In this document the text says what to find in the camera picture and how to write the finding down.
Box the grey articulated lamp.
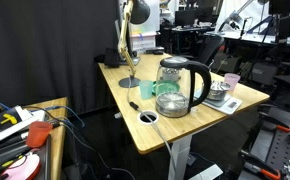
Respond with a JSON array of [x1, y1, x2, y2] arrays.
[[217, 0, 264, 33]]

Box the teal plastic cup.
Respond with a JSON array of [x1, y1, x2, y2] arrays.
[[138, 79, 154, 100]]

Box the green plastic plate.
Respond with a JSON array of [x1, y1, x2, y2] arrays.
[[151, 80, 181, 96]]

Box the round steel black container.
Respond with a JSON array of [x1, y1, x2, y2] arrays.
[[161, 67, 181, 83]]

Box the black bar shaped device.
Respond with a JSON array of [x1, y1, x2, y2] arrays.
[[144, 46, 165, 56]]

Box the small black box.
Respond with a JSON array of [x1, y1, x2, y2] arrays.
[[103, 47, 121, 69]]

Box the white printed cardboard box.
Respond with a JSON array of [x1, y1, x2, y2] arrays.
[[130, 31, 159, 54]]

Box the black computer monitor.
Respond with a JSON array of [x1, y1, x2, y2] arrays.
[[114, 0, 142, 66]]

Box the white desk leg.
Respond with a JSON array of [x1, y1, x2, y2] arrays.
[[167, 134, 224, 180]]

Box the black mesh office chair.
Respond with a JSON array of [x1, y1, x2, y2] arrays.
[[193, 34, 226, 66]]

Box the background black monitor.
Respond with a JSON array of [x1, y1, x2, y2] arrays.
[[194, 5, 217, 24], [174, 9, 197, 28]]

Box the white kitchen scale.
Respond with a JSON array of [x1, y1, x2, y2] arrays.
[[194, 88, 243, 116]]

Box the pink plastic cup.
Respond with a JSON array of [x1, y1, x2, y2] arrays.
[[224, 72, 241, 92]]

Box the black curtain backdrop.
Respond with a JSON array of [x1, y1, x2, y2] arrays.
[[0, 0, 121, 113]]

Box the orange plastic cup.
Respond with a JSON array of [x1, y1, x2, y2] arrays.
[[25, 121, 54, 149]]

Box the white flat box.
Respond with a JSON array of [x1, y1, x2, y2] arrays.
[[0, 105, 47, 149]]

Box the grey metal tray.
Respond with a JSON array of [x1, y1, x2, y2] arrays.
[[0, 133, 51, 180]]

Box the black padded office chair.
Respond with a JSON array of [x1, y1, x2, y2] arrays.
[[248, 61, 290, 108]]

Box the black perforated table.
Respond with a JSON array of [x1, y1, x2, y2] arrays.
[[237, 105, 290, 180]]

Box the pink disc red rim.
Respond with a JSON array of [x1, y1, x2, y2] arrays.
[[0, 151, 42, 180]]

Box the yellow black screwdriver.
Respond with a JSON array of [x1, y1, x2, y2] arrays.
[[0, 154, 27, 177]]

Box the grey lamp cable with switch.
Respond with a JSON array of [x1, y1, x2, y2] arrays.
[[126, 75, 180, 180]]

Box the white desk cable grommet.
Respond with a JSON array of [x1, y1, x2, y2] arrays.
[[137, 109, 160, 125]]

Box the glass electric kettle black handle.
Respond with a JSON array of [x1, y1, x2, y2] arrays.
[[154, 55, 213, 119]]

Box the blue cable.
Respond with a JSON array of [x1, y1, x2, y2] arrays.
[[0, 101, 86, 128]]

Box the black floor cable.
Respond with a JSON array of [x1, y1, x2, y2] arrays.
[[51, 116, 137, 180]]

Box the blue triangular frame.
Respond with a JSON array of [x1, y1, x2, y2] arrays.
[[246, 14, 277, 35]]

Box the orange handled black clamp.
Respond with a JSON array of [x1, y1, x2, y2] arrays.
[[258, 111, 290, 134], [239, 151, 282, 180]]

